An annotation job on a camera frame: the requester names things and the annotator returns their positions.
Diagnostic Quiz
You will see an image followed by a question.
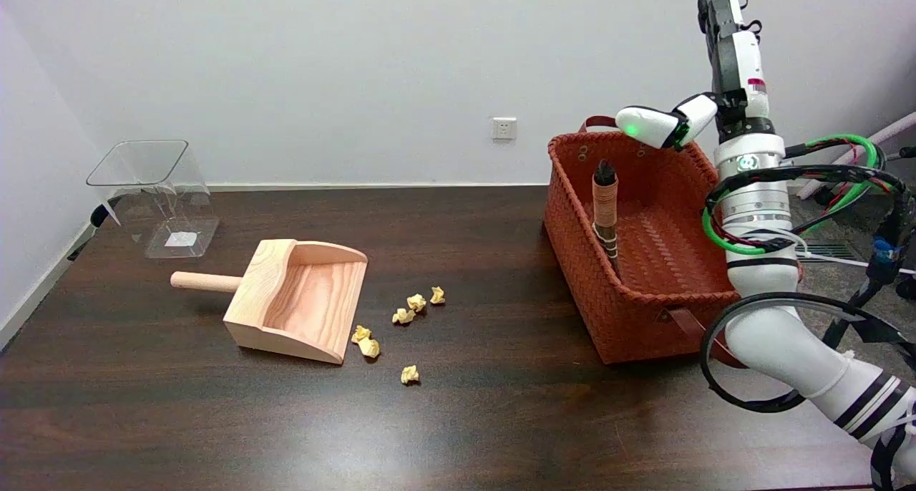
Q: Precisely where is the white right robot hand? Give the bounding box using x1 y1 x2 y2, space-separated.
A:
615 0 777 152

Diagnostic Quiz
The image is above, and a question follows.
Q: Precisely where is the small broom with handle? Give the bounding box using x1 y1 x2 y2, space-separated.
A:
592 160 623 274

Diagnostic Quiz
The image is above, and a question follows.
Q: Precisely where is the metal floor vent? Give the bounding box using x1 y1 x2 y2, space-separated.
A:
794 242 857 263

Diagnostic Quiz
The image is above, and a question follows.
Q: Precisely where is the red-brown woven basket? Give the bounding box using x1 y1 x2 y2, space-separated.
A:
543 116 803 366

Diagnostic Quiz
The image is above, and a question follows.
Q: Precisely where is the wooden dustpan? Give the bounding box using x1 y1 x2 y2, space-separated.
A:
170 239 369 365

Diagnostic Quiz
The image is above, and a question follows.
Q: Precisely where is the clear plastic bin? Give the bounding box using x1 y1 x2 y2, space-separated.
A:
86 140 220 260

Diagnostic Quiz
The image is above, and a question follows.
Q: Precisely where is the small black object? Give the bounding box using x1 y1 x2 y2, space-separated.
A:
67 204 109 261

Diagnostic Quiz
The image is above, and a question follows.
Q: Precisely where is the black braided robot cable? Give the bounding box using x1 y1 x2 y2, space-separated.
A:
704 165 916 349

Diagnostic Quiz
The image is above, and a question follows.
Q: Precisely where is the green robot cable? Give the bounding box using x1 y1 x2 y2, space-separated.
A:
701 134 889 256

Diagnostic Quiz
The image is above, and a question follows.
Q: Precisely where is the black cable loop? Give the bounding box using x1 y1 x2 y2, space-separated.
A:
700 293 916 414

